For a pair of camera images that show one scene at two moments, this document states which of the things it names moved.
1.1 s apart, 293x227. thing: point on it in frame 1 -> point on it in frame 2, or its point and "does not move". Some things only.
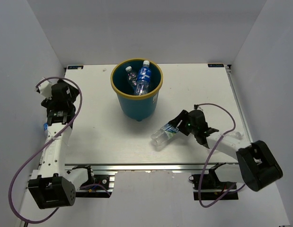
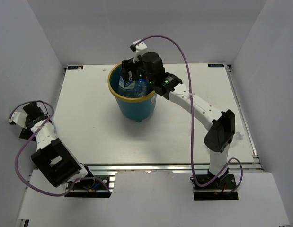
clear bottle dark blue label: x=142 y=83 does not move
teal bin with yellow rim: x=135 y=107 does not move
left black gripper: x=47 y=103 -> x=27 y=121
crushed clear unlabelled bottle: x=238 y=135 does not move
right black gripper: x=183 y=116 -> x=128 y=65
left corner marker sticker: x=75 y=67 does not move
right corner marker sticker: x=216 y=65 does not move
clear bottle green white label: x=160 y=138 -> x=128 y=89
